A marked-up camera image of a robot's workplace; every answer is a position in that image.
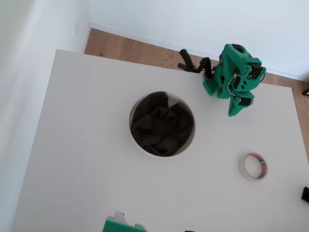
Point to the white masking tape roll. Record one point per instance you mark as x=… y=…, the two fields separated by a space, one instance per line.
x=241 y=166

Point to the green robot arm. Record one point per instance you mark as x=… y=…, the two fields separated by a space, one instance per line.
x=231 y=62

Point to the white bowl with black cloth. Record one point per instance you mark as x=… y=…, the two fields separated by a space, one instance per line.
x=177 y=98

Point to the black table clamp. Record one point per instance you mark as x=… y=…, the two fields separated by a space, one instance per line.
x=205 y=65
x=188 y=61

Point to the black cloth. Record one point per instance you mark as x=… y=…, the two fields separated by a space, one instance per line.
x=157 y=130

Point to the flat black object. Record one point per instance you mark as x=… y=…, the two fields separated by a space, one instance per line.
x=306 y=194

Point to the white baseboard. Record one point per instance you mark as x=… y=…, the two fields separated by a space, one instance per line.
x=144 y=38

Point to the white printed part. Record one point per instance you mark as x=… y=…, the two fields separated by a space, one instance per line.
x=119 y=216

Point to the green printed robot part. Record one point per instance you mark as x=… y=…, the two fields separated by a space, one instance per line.
x=116 y=226

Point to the dark frame corner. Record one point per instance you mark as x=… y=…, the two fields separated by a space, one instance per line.
x=306 y=92

